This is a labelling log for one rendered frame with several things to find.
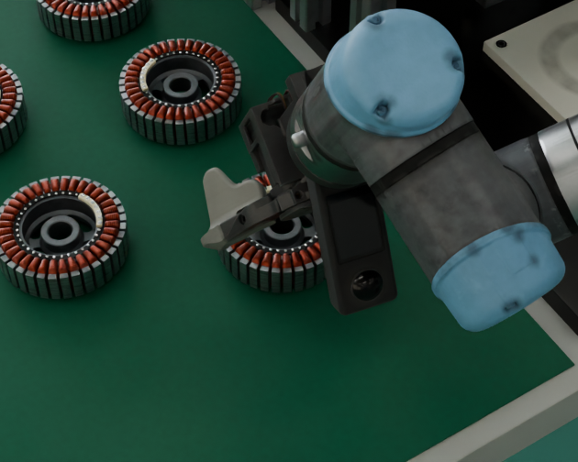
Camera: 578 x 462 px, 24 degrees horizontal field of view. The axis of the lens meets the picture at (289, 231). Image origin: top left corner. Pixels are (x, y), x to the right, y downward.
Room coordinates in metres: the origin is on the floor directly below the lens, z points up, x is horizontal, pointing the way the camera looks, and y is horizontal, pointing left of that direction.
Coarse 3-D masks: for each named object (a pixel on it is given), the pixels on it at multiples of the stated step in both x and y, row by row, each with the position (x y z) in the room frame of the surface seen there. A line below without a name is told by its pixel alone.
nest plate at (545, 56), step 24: (576, 0) 0.99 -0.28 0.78; (528, 24) 0.96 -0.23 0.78; (552, 24) 0.96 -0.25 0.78; (576, 24) 0.96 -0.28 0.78; (504, 48) 0.93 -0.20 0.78; (528, 48) 0.93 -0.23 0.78; (552, 48) 0.93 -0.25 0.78; (576, 48) 0.93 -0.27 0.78; (528, 72) 0.89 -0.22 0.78; (552, 72) 0.89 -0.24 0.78; (576, 72) 0.89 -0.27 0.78; (552, 96) 0.86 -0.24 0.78; (576, 96) 0.86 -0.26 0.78
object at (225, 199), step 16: (208, 176) 0.69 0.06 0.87; (224, 176) 0.68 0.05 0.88; (208, 192) 0.68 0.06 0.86; (224, 192) 0.67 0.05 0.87; (240, 192) 0.67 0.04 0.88; (256, 192) 0.66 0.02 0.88; (208, 208) 0.67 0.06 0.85; (224, 208) 0.67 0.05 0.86; (240, 208) 0.66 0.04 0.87; (272, 224) 0.65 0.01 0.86; (208, 240) 0.66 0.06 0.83; (224, 240) 0.64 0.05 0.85; (240, 240) 0.66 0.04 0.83
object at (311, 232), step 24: (312, 216) 0.73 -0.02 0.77; (264, 240) 0.71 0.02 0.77; (288, 240) 0.70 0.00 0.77; (312, 240) 0.69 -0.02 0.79; (240, 264) 0.67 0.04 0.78; (264, 264) 0.67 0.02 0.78; (288, 264) 0.67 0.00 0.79; (312, 264) 0.67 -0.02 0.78; (264, 288) 0.66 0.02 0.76; (288, 288) 0.66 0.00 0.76
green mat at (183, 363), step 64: (0, 0) 1.03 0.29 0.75; (192, 0) 1.03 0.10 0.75; (0, 64) 0.94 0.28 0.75; (64, 64) 0.94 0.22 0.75; (256, 64) 0.94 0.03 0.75; (64, 128) 0.85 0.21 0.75; (128, 128) 0.85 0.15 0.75; (0, 192) 0.77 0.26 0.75; (128, 192) 0.77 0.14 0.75; (192, 192) 0.77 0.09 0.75; (128, 256) 0.70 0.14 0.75; (192, 256) 0.70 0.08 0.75; (0, 320) 0.64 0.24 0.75; (64, 320) 0.64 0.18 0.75; (128, 320) 0.64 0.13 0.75; (192, 320) 0.64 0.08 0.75; (256, 320) 0.64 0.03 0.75; (320, 320) 0.64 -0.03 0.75; (384, 320) 0.64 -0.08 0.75; (448, 320) 0.64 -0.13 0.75; (512, 320) 0.64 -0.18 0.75; (0, 384) 0.57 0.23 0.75; (64, 384) 0.57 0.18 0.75; (128, 384) 0.57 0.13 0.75; (192, 384) 0.57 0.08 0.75; (256, 384) 0.57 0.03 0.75; (320, 384) 0.57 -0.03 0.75; (384, 384) 0.57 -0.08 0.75; (448, 384) 0.57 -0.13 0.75; (512, 384) 0.57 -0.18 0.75; (0, 448) 0.52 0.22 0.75; (64, 448) 0.52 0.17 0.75; (128, 448) 0.52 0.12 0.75; (192, 448) 0.52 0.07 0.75; (256, 448) 0.52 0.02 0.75; (320, 448) 0.52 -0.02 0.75; (384, 448) 0.52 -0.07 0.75
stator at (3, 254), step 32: (32, 192) 0.74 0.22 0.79; (64, 192) 0.74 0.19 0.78; (96, 192) 0.74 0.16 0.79; (0, 224) 0.71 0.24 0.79; (32, 224) 0.73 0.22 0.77; (64, 224) 0.72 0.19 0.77; (96, 224) 0.71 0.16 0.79; (0, 256) 0.68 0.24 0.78; (32, 256) 0.68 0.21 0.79; (64, 256) 0.68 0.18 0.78; (96, 256) 0.68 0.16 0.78; (32, 288) 0.66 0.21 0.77; (64, 288) 0.65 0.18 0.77
